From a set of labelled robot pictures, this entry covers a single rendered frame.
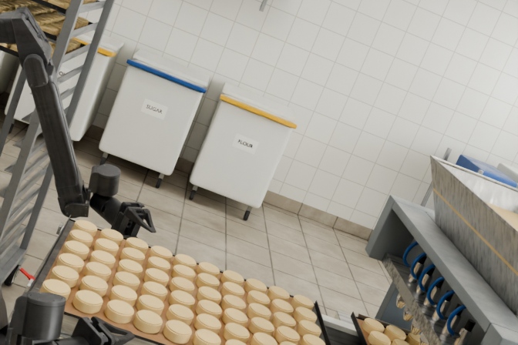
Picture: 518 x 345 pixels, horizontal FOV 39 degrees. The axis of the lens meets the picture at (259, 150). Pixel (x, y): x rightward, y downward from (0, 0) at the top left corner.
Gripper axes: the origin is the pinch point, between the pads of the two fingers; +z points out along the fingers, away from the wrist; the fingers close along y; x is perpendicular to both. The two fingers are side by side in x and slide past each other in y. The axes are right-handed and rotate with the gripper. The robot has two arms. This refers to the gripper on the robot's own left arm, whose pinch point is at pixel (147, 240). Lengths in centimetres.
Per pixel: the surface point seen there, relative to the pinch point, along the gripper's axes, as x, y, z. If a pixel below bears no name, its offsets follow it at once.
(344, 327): -26.0, -1.9, 42.0
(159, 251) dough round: 5.0, -2.5, 8.7
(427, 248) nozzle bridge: -21, -29, 52
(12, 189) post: -22, 29, -79
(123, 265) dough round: 19.0, -2.2, 12.9
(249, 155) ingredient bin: -266, 41, -172
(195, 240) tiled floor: -209, 88, -141
